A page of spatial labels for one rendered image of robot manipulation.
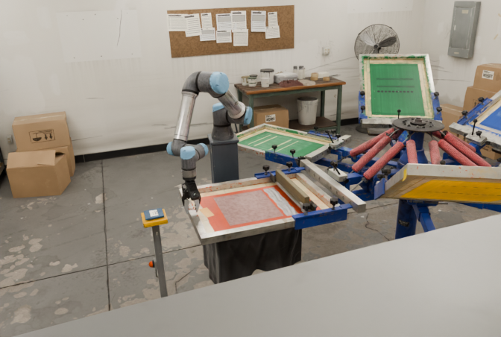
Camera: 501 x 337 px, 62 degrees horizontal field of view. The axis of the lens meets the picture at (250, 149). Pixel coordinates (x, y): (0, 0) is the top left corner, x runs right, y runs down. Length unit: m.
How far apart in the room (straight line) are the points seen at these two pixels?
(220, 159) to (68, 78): 3.49
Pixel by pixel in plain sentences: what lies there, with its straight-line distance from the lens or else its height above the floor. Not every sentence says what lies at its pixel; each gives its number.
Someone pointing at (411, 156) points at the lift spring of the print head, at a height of 1.20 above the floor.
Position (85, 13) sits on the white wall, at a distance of 5.77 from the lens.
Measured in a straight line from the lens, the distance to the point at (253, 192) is 2.50.
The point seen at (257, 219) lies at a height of 0.97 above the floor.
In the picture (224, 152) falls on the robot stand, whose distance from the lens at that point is 2.71.
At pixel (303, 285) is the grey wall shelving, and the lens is 0.20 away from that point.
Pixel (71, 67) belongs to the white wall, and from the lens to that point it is 5.83.
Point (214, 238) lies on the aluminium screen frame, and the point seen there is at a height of 1.00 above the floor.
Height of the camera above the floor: 2.07
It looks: 20 degrees down
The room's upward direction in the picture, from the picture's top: 2 degrees counter-clockwise
